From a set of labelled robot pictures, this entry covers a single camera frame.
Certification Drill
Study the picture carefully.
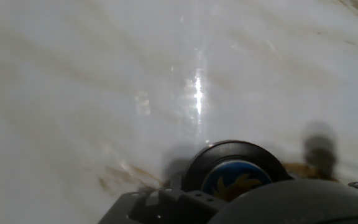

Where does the white marble pattern sheet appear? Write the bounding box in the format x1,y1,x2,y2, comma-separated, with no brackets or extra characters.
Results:
0,0,358,224

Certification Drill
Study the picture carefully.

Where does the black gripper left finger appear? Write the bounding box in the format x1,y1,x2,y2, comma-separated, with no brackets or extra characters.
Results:
97,186,229,224

